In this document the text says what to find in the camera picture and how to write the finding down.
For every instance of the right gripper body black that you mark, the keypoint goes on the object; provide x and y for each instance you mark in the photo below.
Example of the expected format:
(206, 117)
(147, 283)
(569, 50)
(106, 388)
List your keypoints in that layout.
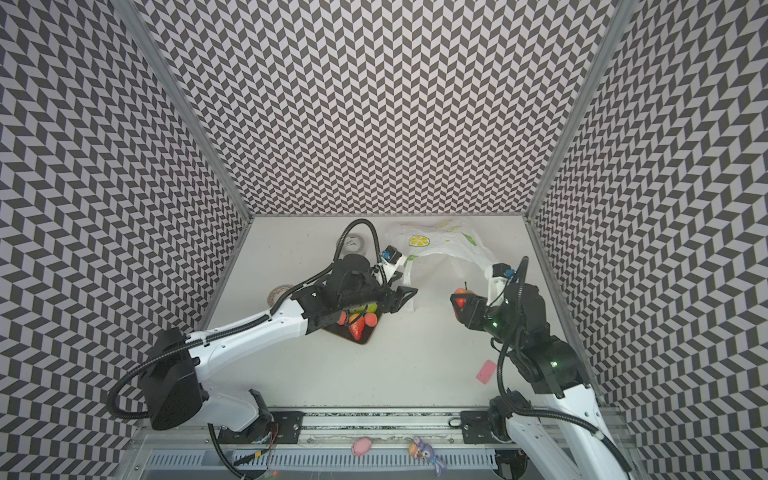
(474, 309)

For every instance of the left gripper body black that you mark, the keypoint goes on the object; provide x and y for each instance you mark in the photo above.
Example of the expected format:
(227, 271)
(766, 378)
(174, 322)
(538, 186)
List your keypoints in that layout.
(372, 293)

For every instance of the fake red apple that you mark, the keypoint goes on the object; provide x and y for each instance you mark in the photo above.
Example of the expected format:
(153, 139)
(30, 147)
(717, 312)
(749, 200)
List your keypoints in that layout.
(461, 292)

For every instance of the fake green fruit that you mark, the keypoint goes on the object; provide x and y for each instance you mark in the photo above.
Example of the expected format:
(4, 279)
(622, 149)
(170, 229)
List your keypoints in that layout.
(370, 308)

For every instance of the fake red fruit piece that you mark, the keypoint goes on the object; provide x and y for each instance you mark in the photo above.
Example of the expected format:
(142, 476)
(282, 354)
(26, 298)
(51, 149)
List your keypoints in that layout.
(370, 320)

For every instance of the white plastic bag lemon print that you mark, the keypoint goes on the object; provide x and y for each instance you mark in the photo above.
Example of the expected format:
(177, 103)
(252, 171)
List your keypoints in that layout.
(426, 247)

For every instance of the fake red strawberry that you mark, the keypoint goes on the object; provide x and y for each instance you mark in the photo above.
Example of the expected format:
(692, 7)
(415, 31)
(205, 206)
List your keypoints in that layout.
(356, 328)

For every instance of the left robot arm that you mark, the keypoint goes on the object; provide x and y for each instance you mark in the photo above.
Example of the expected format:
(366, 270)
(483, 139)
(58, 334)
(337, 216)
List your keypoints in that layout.
(175, 385)

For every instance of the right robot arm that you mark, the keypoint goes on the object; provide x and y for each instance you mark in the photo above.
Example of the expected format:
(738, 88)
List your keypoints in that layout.
(546, 404)

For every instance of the clear tape roll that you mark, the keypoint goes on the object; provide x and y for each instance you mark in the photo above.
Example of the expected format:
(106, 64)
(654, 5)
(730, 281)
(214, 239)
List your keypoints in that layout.
(352, 243)

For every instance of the black square tray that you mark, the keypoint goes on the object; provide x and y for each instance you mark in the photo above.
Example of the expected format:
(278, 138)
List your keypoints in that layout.
(343, 331)

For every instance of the pink sticky note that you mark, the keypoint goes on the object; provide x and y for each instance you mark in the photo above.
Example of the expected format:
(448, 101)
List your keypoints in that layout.
(486, 372)

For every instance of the beige tape roll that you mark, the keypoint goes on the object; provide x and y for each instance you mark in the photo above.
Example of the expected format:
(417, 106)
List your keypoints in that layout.
(279, 294)

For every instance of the purple toy figure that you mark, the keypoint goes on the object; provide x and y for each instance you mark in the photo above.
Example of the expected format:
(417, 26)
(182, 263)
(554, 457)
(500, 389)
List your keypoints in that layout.
(419, 449)

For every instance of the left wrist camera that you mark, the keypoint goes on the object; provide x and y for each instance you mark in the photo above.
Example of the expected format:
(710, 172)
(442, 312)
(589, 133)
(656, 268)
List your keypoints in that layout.
(391, 264)

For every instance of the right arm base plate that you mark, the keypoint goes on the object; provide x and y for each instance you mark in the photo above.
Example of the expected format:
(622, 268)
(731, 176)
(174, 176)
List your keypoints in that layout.
(483, 427)

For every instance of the pink toy on rail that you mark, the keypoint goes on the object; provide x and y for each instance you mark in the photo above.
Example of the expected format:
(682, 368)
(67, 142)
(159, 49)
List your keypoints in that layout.
(361, 446)

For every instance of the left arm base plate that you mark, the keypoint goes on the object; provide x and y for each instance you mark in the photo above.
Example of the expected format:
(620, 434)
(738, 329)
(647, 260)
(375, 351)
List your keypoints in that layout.
(282, 427)

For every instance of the aluminium front rail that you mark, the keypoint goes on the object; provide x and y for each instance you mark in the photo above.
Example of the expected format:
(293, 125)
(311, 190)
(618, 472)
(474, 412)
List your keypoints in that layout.
(337, 427)

